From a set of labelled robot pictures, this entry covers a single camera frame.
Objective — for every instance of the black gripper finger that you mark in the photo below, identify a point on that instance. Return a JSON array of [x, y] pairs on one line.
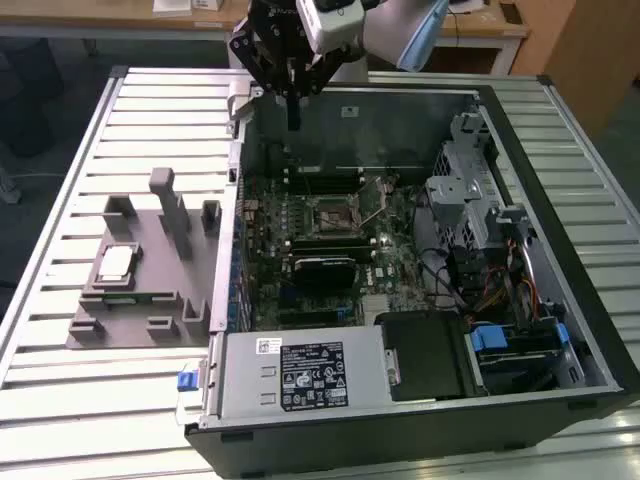
[[250, 62], [325, 70]]

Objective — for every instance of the thin metal locking lever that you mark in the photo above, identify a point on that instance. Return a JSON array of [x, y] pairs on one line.
[[376, 214]]

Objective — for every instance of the silver square CPU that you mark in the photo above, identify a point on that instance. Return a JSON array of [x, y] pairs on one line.
[[119, 262]]

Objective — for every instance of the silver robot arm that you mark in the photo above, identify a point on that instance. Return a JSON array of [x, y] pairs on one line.
[[380, 40]]

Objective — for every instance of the small white box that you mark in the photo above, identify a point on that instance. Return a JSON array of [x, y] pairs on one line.
[[207, 4]]

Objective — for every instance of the white paper sheet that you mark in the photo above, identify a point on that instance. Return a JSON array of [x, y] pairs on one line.
[[172, 6]]

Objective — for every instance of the RAM slot with black clips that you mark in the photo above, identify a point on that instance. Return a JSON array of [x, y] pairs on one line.
[[325, 188], [325, 175]]

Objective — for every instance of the wooden desk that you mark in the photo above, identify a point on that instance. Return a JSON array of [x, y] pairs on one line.
[[100, 20]]

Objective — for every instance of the silver metal drive cage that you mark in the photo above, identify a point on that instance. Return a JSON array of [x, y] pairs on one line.
[[450, 195]]

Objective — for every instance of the green motherboard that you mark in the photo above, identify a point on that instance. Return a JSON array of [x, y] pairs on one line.
[[400, 260]]

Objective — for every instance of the black graphics card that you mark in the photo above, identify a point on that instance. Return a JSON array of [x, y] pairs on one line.
[[325, 275]]

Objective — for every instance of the black chair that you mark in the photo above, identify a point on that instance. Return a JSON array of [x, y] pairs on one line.
[[30, 100]]

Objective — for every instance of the silver chipset heatsink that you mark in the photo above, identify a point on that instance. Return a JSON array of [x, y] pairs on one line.
[[377, 305]]

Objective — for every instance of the black expansion slot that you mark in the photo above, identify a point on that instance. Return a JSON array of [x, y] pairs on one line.
[[310, 316]]

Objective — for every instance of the bare green RAM stick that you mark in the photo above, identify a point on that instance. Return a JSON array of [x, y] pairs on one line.
[[135, 300]]

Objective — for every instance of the wooden cabinet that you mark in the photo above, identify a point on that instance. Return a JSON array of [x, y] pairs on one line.
[[590, 60]]

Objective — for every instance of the grey parts rack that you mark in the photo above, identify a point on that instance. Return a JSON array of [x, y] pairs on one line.
[[127, 327]]

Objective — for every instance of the black plastic shroud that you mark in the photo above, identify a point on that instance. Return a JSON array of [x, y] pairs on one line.
[[425, 355]]

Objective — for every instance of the hard disk in blue carrier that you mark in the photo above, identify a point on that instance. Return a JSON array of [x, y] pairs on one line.
[[487, 341]]

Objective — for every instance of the silver power supply box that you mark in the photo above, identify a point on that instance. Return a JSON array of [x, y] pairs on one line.
[[240, 380]]

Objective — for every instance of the blue case latch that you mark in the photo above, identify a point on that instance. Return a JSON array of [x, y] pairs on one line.
[[187, 381]]

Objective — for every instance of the black open PC case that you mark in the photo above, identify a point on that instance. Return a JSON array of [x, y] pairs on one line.
[[400, 445]]

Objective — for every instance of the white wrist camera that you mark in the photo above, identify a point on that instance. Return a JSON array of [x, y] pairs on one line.
[[330, 30]]

